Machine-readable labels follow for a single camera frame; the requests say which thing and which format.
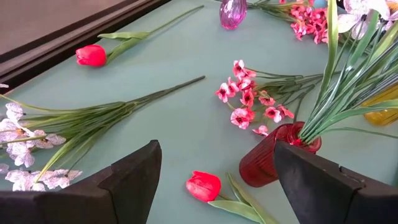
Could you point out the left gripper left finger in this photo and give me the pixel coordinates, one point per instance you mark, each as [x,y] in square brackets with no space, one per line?
[124,193]

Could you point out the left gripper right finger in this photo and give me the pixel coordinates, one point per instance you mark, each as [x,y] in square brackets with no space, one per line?
[326,199]

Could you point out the red artificial tulip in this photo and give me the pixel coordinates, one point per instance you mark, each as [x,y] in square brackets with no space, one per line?
[203,186]
[91,55]

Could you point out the white artificial flower bunch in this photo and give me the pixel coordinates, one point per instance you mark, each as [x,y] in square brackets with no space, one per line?
[93,115]
[342,90]

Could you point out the pink artificial flower bunch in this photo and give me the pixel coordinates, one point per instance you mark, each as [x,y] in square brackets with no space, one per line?
[241,116]
[308,21]

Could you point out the purple glass vase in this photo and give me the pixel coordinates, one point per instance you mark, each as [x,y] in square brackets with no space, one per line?
[232,14]

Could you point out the red ribbed glass vase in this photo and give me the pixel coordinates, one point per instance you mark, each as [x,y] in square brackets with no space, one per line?
[258,161]

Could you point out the yellow ribbed glass vase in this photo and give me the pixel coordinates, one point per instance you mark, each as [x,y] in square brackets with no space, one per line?
[382,116]

